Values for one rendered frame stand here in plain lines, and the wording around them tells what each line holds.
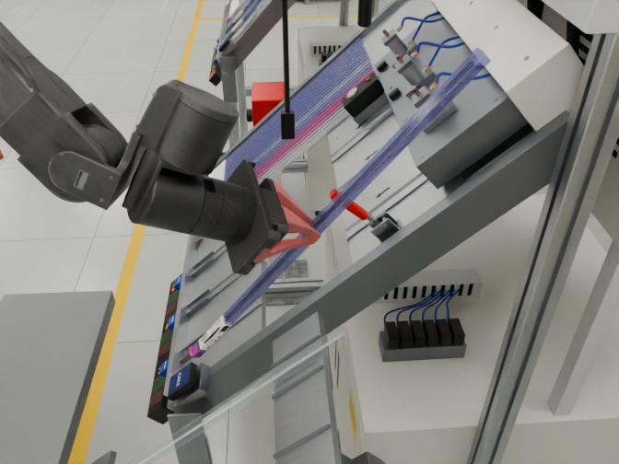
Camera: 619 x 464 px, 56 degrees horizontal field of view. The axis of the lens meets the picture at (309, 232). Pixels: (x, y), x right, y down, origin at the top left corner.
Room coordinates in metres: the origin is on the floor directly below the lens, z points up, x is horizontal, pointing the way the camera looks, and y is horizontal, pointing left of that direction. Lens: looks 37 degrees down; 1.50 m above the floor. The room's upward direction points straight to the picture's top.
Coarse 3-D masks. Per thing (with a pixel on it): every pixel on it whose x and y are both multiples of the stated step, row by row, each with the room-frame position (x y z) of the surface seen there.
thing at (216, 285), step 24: (216, 240) 0.93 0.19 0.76; (216, 264) 0.85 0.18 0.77; (264, 264) 0.76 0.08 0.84; (216, 288) 0.78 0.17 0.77; (240, 288) 0.73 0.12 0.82; (192, 312) 0.76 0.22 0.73; (216, 312) 0.72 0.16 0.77; (264, 312) 0.65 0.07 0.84; (192, 336) 0.70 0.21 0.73; (240, 336) 0.62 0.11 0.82; (192, 360) 0.64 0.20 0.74; (216, 360) 0.60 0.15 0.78
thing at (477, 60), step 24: (456, 72) 0.50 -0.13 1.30; (432, 96) 0.50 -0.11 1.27; (408, 120) 0.50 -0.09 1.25; (432, 120) 0.49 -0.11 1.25; (408, 144) 0.49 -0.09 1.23; (384, 168) 0.49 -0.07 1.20; (360, 192) 0.50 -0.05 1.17; (336, 216) 0.50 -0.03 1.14; (288, 264) 0.50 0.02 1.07; (264, 288) 0.50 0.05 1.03; (240, 312) 0.50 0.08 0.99
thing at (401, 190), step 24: (408, 0) 1.25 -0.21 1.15; (384, 24) 1.24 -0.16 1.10; (408, 24) 1.15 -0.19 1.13; (384, 48) 1.14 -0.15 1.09; (384, 120) 0.89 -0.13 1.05; (336, 144) 0.94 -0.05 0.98; (360, 144) 0.88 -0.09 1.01; (384, 144) 0.83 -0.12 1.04; (336, 168) 0.86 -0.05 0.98; (360, 168) 0.81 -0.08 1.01; (408, 168) 0.73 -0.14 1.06; (480, 168) 0.63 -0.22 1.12; (384, 192) 0.71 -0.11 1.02; (408, 192) 0.67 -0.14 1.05; (432, 192) 0.65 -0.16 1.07; (408, 216) 0.63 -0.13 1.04; (360, 240) 0.65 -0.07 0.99
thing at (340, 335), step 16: (336, 336) 0.40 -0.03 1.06; (304, 352) 0.41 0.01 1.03; (320, 352) 0.40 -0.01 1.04; (288, 368) 0.40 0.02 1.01; (256, 384) 0.40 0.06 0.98; (272, 384) 0.40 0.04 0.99; (224, 400) 0.40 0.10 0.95; (240, 400) 0.39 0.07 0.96; (208, 416) 0.40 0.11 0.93; (224, 416) 0.39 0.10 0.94; (176, 432) 0.40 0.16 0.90; (192, 432) 0.39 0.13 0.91; (160, 448) 0.39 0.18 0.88; (176, 448) 0.39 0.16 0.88
